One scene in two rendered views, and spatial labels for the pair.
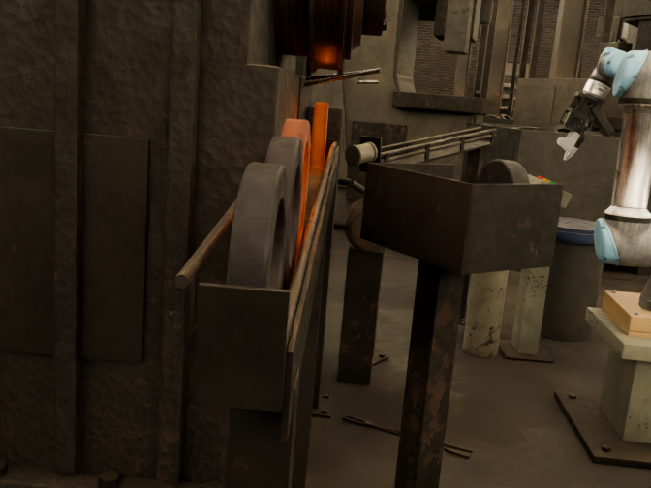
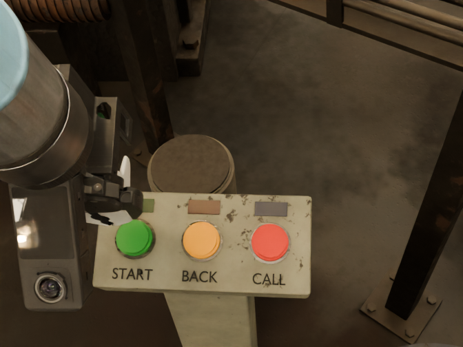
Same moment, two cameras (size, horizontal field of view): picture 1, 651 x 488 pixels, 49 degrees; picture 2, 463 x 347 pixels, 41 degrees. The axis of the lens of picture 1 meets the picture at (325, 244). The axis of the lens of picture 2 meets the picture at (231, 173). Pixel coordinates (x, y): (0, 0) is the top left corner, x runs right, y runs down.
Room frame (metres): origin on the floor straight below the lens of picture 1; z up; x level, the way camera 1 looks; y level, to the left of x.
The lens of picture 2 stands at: (2.48, -1.06, 1.20)
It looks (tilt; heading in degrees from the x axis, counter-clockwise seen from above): 55 degrees down; 97
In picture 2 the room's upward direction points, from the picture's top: 6 degrees counter-clockwise
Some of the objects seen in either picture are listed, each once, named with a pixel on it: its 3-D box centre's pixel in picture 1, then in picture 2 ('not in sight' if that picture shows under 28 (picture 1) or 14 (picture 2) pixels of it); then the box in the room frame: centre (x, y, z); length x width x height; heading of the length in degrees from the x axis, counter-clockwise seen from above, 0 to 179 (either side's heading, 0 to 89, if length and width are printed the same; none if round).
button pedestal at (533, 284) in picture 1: (535, 266); (220, 335); (2.40, -0.73, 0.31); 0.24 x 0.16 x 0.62; 178
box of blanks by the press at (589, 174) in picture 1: (557, 192); not in sight; (4.15, -1.33, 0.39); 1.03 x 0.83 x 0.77; 103
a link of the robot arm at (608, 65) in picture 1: (621, 65); not in sight; (2.22, -0.84, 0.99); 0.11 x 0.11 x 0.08; 81
